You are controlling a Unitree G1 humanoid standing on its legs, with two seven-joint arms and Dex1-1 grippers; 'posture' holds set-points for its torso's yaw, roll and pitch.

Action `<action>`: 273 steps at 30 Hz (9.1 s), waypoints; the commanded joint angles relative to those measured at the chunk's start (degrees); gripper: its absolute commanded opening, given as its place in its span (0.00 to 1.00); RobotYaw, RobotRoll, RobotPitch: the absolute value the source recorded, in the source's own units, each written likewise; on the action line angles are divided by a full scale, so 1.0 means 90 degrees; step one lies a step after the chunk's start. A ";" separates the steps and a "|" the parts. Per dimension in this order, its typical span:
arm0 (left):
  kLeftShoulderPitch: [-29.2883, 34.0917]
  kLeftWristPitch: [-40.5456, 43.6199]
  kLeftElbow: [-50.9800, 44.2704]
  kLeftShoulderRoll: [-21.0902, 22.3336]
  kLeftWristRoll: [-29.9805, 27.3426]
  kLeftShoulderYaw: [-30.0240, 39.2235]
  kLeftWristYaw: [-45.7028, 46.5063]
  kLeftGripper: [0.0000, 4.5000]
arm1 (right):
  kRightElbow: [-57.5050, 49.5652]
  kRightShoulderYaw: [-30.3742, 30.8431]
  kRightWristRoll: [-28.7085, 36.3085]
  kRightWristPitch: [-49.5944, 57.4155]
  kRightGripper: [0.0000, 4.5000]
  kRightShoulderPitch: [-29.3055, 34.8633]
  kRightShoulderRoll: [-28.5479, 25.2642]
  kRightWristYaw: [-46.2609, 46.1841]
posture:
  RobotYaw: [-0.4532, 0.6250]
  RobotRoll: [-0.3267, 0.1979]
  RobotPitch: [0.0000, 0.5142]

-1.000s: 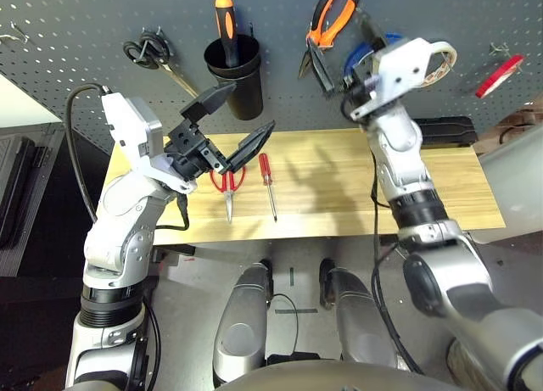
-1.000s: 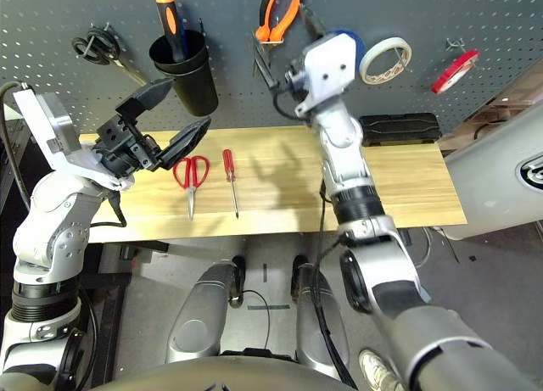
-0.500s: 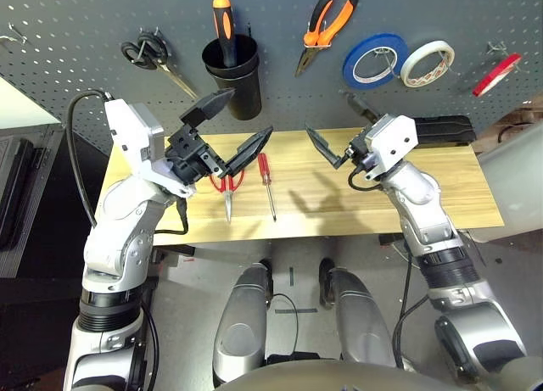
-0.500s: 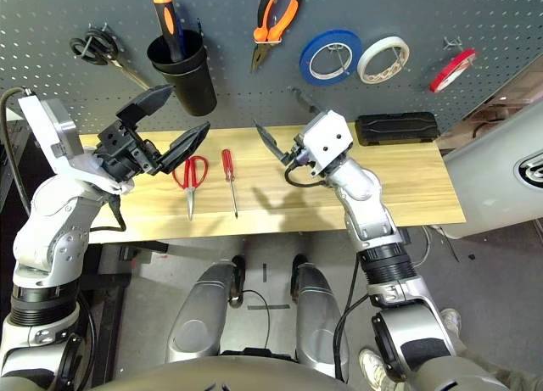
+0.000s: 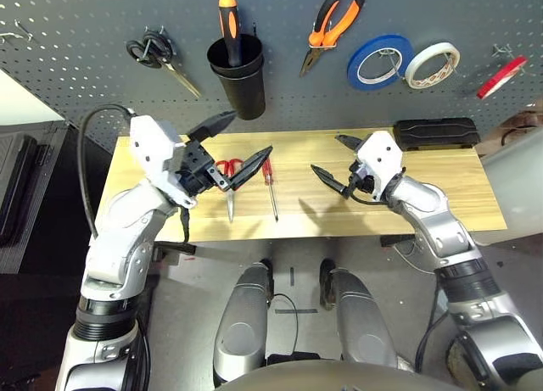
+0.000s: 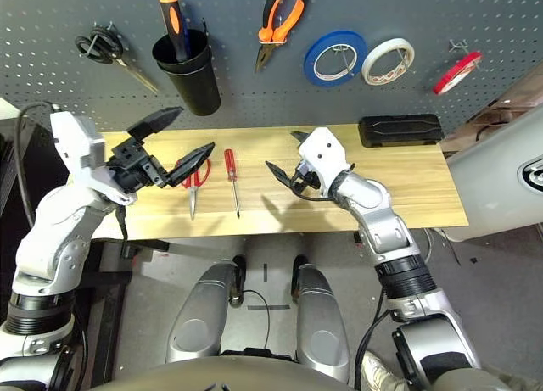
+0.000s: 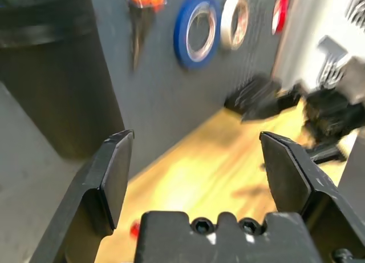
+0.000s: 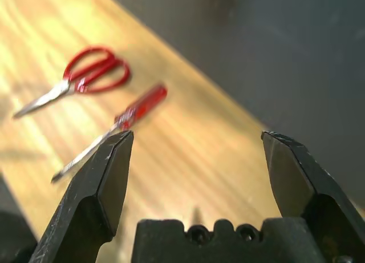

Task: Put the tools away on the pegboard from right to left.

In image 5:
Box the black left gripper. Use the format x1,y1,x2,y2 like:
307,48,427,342
171,109,274,197

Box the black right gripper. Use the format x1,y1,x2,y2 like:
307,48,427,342
311,133,378,200

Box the red handled screwdriver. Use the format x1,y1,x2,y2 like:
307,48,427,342
261,158,280,222

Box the red handled scissors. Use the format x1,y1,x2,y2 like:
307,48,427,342
214,157,245,223

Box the orange and black pliers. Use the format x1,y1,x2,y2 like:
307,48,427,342
299,0,368,78

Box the red tape roll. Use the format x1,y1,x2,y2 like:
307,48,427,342
476,55,529,100

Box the dark grey pegboard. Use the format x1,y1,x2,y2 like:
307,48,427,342
0,0,543,151

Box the black plastic tool cup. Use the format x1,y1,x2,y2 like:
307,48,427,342
206,21,267,121

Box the black plastic tool case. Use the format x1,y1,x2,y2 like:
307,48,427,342
393,117,480,153

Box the blue tape roll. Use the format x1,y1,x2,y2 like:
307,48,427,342
346,34,416,91

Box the black table foot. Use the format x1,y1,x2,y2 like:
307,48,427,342
152,240,197,263

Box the orange and black screwdriver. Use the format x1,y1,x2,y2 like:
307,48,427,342
217,0,244,68

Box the white tape roll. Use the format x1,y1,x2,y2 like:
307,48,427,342
404,42,462,90

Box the silver robot right leg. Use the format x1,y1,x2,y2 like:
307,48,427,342
318,259,400,369

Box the silver robot leg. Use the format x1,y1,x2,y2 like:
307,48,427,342
213,259,275,386
318,259,400,369

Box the silver robot left leg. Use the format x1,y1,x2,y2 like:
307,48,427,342
213,259,275,386

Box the white rounded appliance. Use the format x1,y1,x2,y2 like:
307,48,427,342
479,127,543,246

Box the brown cardboard box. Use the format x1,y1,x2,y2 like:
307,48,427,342
500,109,543,148

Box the small metal peg hook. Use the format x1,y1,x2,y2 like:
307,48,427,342
491,42,517,61

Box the grey robot torso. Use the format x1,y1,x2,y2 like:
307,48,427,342
214,359,467,391

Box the black ribbed flat case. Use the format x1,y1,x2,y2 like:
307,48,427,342
0,134,55,247

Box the black cabinet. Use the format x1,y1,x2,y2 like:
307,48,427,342
0,119,111,391

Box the metal double peg hook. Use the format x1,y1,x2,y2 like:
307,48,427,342
0,20,35,44

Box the black right camera cable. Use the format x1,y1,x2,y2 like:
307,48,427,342
350,176,389,206

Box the black camera cable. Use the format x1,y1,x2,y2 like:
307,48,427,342
79,104,137,239
350,176,389,206

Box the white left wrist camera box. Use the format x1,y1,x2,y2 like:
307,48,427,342
128,115,199,209

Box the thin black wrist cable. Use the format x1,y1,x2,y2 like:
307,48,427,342
180,206,192,244

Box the wire pliers holder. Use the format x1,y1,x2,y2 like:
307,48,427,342
312,20,339,51

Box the black handled scissors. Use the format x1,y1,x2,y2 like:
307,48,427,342
126,25,203,99

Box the black left camera cable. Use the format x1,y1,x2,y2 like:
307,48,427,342
79,104,137,239

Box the thin black floor cable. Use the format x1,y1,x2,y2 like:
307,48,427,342
271,293,300,354

